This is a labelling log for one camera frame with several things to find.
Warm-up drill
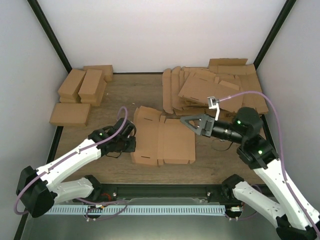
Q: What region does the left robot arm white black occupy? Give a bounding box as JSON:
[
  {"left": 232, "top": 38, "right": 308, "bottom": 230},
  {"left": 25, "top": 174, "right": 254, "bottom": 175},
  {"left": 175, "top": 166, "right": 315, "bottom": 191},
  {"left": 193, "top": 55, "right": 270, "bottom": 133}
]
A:
[{"left": 16, "top": 118, "right": 137, "bottom": 218}]

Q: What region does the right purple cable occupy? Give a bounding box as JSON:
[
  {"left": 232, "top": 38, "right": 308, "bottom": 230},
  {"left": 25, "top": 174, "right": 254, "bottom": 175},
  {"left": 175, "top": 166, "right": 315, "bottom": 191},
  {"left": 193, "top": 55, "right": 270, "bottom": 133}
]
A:
[{"left": 216, "top": 90, "right": 320, "bottom": 233}]

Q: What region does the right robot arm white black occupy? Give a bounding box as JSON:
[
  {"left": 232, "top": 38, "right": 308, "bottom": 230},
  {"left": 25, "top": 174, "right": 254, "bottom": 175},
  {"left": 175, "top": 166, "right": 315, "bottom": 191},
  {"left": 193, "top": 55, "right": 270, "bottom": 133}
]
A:
[{"left": 180, "top": 107, "right": 320, "bottom": 240}]

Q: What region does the folded cardboard box left stack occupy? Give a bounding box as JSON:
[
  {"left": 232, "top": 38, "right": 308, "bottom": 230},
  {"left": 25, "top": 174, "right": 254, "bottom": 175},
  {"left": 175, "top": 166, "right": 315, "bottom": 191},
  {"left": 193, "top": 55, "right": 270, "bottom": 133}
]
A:
[{"left": 58, "top": 69, "right": 86, "bottom": 104}]

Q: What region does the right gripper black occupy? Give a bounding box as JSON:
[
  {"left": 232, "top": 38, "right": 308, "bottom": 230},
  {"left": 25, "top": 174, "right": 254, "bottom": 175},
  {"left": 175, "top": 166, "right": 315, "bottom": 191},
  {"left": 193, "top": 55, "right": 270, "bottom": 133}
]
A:
[{"left": 180, "top": 113, "right": 245, "bottom": 144}]

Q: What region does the light blue slotted cable duct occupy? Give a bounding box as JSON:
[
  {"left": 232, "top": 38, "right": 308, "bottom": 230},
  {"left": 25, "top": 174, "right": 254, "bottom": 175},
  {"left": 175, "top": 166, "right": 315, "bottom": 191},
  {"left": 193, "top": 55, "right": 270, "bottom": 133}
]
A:
[{"left": 46, "top": 205, "right": 226, "bottom": 217}]

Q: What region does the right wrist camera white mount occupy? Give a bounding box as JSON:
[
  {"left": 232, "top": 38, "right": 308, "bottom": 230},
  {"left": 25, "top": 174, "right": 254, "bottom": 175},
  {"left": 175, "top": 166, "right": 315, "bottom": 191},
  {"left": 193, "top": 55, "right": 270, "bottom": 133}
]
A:
[{"left": 207, "top": 96, "right": 220, "bottom": 121}]

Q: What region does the stack of flat cardboard blanks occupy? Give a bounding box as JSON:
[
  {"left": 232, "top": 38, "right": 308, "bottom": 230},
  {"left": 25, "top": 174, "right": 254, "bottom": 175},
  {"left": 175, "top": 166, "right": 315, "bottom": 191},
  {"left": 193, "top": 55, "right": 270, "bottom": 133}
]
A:
[{"left": 162, "top": 58, "right": 269, "bottom": 118}]

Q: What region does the black aluminium frame rail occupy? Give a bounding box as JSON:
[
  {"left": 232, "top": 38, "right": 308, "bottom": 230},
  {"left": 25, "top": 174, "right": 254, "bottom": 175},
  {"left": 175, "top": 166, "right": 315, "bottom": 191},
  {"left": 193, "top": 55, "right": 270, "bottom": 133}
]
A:
[{"left": 84, "top": 183, "right": 238, "bottom": 203}]

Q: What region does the folded cardboard box middle stack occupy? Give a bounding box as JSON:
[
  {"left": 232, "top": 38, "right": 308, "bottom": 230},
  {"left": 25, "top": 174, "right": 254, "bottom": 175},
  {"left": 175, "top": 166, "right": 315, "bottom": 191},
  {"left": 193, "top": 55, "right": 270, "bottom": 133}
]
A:
[{"left": 78, "top": 69, "right": 107, "bottom": 107}]

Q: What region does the folded cardboard box stack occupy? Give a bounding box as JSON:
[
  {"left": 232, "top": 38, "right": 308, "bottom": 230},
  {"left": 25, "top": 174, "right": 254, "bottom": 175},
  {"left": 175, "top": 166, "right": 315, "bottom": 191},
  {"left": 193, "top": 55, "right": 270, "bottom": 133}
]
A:
[
  {"left": 78, "top": 69, "right": 107, "bottom": 107},
  {"left": 58, "top": 69, "right": 86, "bottom": 104}
]

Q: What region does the purple cable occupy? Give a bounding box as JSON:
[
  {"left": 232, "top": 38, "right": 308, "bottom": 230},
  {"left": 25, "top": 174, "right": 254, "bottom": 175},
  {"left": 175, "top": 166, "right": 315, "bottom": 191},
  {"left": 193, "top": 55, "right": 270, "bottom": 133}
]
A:
[
  {"left": 13, "top": 106, "right": 130, "bottom": 216},
  {"left": 216, "top": 90, "right": 320, "bottom": 233}
]

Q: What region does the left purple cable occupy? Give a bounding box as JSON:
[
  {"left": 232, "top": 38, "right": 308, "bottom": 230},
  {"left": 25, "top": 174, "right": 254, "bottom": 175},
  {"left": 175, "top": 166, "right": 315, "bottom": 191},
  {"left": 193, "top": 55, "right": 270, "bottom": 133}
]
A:
[{"left": 13, "top": 106, "right": 130, "bottom": 216}]

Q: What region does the flat folded cardboard box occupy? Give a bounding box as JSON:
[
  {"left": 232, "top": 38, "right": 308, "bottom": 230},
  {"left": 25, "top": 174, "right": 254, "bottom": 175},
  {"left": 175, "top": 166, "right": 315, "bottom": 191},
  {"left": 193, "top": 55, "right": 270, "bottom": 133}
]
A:
[{"left": 49, "top": 103, "right": 91, "bottom": 127}]

